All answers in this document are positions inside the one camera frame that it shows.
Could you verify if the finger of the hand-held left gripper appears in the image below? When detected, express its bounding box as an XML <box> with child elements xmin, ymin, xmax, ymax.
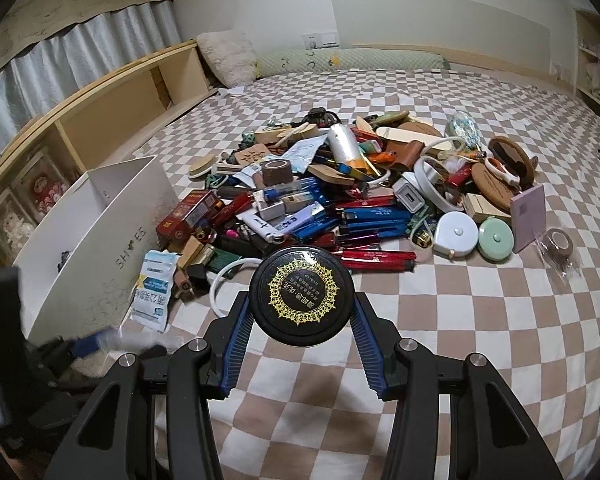
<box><xmin>42</xmin><ymin>327</ymin><xmax>122</xmax><ymax>376</ymax></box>

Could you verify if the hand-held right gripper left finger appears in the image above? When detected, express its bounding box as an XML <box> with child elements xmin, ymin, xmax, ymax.
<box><xmin>42</xmin><ymin>290</ymin><xmax>256</xmax><ymax>480</ymax></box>

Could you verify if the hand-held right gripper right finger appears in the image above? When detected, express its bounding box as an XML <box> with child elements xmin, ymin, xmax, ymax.
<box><xmin>350</xmin><ymin>290</ymin><xmax>563</xmax><ymax>480</ymax></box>

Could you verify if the black round tin gold print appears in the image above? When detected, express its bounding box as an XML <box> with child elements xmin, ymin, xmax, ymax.
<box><xmin>248</xmin><ymin>246</ymin><xmax>355</xmax><ymax>348</ymax></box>

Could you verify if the white shoe box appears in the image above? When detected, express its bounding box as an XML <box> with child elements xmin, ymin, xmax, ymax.
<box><xmin>12</xmin><ymin>156</ymin><xmax>181</xmax><ymax>346</ymax></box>

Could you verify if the red lighter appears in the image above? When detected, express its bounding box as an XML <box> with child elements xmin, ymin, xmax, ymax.
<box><xmin>339</xmin><ymin>249</ymin><xmax>417</xmax><ymax>272</ymax></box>

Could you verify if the dark green box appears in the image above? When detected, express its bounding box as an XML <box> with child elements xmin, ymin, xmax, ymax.
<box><xmin>207</xmin><ymin>247</ymin><xmax>243</xmax><ymax>276</ymax></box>

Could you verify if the checkered blanket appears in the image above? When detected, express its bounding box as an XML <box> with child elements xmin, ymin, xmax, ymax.
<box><xmin>125</xmin><ymin>67</ymin><xmax>600</xmax><ymax>480</ymax></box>

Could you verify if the white soft toy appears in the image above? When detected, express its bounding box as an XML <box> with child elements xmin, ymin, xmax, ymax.
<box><xmin>0</xmin><ymin>212</ymin><xmax>36</xmax><ymax>251</ymax></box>

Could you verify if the white printed lighter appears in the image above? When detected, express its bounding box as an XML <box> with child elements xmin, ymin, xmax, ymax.
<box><xmin>242</xmin><ymin>210</ymin><xmax>286</xmax><ymax>241</ymax></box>

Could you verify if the red cigarette box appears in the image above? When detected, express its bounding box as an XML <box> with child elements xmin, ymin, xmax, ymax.
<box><xmin>155</xmin><ymin>190</ymin><xmax>221</xmax><ymax>241</ymax></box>

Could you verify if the white tape measure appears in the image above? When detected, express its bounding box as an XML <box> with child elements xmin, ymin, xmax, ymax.
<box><xmin>432</xmin><ymin>211</ymin><xmax>480</xmax><ymax>261</ymax></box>

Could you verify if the white power adapter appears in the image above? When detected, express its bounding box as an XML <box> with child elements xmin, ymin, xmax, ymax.
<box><xmin>394</xmin><ymin>182</ymin><xmax>426</xmax><ymax>213</ymax></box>

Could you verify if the pink soft toy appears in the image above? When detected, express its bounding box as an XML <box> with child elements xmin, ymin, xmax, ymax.
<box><xmin>25</xmin><ymin>172</ymin><xmax>71</xmax><ymax>213</ymax></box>

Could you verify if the green tape measure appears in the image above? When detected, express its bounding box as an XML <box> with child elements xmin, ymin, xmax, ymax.
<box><xmin>477</xmin><ymin>216</ymin><xmax>516</xmax><ymax>262</ymax></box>

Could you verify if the wooden block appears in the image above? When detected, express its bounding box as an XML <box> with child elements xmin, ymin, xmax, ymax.
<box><xmin>462</xmin><ymin>192</ymin><xmax>511</xmax><ymax>221</ymax></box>

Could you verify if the wooden brush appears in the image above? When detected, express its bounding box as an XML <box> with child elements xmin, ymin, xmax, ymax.
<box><xmin>187</xmin><ymin>155</ymin><xmax>218</xmax><ymax>179</ymax></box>

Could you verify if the white band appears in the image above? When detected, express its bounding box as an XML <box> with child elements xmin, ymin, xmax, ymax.
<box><xmin>412</xmin><ymin>157</ymin><xmax>466</xmax><ymax>213</ymax></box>

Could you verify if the wooden square snowflake tile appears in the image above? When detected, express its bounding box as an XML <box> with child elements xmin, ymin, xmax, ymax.
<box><xmin>235</xmin><ymin>142</ymin><xmax>273</xmax><ymax>167</ymax></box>

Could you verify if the brown leather case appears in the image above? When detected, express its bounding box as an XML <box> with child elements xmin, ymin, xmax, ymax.
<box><xmin>387</xmin><ymin>139</ymin><xmax>426</xmax><ymax>173</ymax></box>

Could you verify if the round wooden coaster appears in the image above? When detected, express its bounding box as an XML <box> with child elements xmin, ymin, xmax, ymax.
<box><xmin>471</xmin><ymin>160</ymin><xmax>523</xmax><ymax>213</ymax></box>

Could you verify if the clear plastic film roll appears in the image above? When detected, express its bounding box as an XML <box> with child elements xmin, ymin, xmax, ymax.
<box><xmin>326</xmin><ymin>122</ymin><xmax>366</xmax><ymax>173</ymax></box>

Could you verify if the pale blue wipe packet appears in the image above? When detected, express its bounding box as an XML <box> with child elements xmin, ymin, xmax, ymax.
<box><xmin>282</xmin><ymin>135</ymin><xmax>328</xmax><ymax>173</ymax></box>

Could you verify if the lilac card box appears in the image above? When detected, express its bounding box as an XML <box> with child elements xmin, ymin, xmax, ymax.
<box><xmin>510</xmin><ymin>183</ymin><xmax>547</xmax><ymax>253</ymax></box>

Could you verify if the brown tape roll clear wrap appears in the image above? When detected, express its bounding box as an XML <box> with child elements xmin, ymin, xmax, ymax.
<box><xmin>537</xmin><ymin>228</ymin><xmax>581</xmax><ymax>278</ymax></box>

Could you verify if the iridescent pouch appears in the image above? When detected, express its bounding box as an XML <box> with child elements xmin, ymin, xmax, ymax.
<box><xmin>445</xmin><ymin>112</ymin><xmax>483</xmax><ymax>151</ymax></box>

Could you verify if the wooden bookshelf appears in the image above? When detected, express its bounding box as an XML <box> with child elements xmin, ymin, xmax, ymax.
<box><xmin>0</xmin><ymin>40</ymin><xmax>216</xmax><ymax>271</ymax></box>

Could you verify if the round brown wooden mirror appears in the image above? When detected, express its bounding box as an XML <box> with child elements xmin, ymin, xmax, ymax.
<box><xmin>487</xmin><ymin>136</ymin><xmax>537</xmax><ymax>186</ymax></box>

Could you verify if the long green pillow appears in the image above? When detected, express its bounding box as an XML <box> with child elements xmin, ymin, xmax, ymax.
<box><xmin>255</xmin><ymin>49</ymin><xmax>451</xmax><ymax>78</ymax></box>

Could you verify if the fluffy white pillow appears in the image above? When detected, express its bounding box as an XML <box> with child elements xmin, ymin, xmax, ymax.
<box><xmin>196</xmin><ymin>31</ymin><xmax>258</xmax><ymax>87</ymax></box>

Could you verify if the grey curtain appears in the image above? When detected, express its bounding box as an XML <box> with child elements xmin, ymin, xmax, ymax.
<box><xmin>0</xmin><ymin>0</ymin><xmax>181</xmax><ymax>161</ymax></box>

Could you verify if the beige curtain valance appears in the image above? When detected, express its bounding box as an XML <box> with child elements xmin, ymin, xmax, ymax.
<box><xmin>0</xmin><ymin>0</ymin><xmax>176</xmax><ymax>86</ymax></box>

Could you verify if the wooden side shelf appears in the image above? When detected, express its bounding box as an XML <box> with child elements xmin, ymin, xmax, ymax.
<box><xmin>572</xmin><ymin>7</ymin><xmax>600</xmax><ymax>121</ymax></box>

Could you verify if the white cable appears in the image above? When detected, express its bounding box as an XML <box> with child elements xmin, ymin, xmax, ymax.
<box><xmin>210</xmin><ymin>258</ymin><xmax>261</xmax><ymax>318</ymax></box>

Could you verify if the white wall panel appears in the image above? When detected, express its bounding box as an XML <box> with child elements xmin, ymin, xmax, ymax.
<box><xmin>330</xmin><ymin>0</ymin><xmax>553</xmax><ymax>73</ymax></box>

